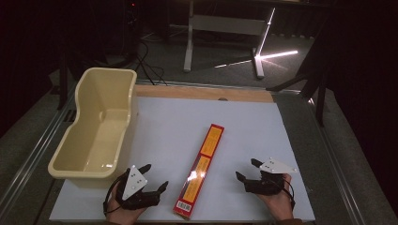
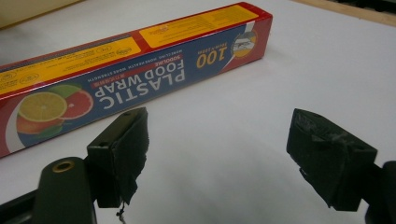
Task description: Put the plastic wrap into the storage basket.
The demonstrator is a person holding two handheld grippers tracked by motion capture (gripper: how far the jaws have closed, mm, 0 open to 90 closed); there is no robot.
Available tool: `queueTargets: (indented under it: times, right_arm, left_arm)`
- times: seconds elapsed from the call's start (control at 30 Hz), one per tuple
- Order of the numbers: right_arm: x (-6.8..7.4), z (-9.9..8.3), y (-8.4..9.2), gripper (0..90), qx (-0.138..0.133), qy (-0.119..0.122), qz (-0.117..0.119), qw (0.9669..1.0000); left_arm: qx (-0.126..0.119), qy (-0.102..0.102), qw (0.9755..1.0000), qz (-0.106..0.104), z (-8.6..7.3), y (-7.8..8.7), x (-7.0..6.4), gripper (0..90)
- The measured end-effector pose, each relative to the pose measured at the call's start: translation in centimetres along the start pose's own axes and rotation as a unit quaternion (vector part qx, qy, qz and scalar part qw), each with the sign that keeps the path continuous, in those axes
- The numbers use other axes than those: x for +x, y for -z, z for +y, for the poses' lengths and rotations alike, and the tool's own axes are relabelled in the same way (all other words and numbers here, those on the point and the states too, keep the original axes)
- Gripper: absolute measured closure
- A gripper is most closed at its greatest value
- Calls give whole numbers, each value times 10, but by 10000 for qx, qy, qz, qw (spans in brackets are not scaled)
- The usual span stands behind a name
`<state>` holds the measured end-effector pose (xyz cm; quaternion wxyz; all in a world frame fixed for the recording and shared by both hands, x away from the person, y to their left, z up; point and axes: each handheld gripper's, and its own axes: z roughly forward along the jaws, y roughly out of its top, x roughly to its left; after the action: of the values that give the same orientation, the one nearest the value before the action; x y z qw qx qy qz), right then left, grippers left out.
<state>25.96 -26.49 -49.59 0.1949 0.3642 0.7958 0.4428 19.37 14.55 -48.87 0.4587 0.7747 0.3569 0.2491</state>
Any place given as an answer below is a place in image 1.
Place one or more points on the black tripod stand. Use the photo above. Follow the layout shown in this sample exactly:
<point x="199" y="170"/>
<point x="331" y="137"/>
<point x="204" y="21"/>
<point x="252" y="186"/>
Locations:
<point x="316" y="81"/>

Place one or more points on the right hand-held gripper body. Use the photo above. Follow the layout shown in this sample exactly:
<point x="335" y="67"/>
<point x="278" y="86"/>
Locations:
<point x="272" y="178"/>

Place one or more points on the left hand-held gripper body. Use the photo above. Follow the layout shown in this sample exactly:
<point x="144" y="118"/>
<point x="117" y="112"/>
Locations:
<point x="134" y="182"/>

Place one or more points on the person's left hand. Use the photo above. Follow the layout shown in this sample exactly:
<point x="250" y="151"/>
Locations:
<point x="123" y="215"/>

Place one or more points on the person's right hand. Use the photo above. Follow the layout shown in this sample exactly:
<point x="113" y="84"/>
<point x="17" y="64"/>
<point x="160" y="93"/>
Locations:
<point x="278" y="204"/>

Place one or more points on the cream plastic tub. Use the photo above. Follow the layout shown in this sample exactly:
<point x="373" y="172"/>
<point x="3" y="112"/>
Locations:
<point x="94" y="150"/>

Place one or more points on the metal floor rail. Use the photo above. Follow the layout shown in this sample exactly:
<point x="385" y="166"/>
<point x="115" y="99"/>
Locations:
<point x="34" y="156"/>
<point x="338" y="168"/>

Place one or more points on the long red orange box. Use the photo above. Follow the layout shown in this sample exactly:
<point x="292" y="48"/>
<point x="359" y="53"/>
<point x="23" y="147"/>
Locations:
<point x="200" y="168"/>

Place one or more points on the white metal table frame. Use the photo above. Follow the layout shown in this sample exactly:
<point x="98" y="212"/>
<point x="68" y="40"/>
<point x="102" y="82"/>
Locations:
<point x="225" y="26"/>

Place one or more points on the wooden board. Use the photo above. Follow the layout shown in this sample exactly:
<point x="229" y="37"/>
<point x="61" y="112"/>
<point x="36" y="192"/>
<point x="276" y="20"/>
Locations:
<point x="203" y="93"/>

